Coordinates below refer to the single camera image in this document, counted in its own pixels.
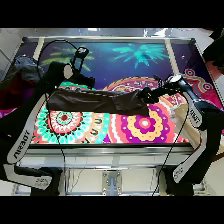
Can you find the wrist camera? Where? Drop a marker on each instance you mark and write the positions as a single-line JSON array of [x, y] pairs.
[[159, 80], [81, 52]]

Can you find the black garment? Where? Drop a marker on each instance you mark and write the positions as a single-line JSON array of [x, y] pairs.
[[216, 50]]

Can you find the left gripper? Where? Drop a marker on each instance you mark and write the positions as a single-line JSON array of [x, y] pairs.
[[85, 80]]

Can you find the silver frame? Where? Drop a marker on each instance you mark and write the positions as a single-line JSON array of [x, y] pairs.
[[113, 151]]

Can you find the cream garment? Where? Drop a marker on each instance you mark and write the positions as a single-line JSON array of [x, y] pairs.
[[182, 115]]

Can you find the red garment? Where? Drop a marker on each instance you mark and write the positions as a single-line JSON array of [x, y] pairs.
[[12, 91]]

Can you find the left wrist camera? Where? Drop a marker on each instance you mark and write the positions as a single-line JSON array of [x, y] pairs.
[[81, 52]]

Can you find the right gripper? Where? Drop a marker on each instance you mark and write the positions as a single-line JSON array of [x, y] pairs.
[[146, 94]]

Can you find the brown garment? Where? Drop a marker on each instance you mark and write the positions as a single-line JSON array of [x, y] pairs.
[[100, 101]]

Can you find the grey garment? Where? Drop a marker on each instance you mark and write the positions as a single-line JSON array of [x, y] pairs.
[[26, 68]]

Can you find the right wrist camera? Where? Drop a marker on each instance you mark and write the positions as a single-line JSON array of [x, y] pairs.
[[159, 80]]

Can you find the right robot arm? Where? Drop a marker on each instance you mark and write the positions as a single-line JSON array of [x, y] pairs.
[[196, 117]]

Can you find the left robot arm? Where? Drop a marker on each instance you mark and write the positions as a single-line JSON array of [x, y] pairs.
[[22, 138]]

